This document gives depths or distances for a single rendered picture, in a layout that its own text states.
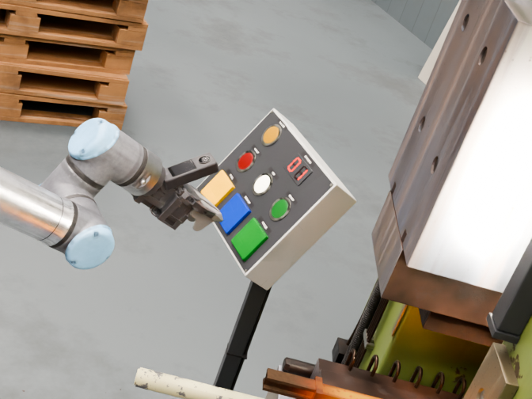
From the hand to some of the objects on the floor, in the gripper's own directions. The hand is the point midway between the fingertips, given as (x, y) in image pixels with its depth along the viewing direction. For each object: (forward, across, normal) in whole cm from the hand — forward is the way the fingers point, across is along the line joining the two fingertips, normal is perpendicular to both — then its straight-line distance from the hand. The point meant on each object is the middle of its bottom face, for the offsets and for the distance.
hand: (220, 214), depth 198 cm
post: (+72, -10, -82) cm, 110 cm away
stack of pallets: (+65, -276, -86) cm, 296 cm away
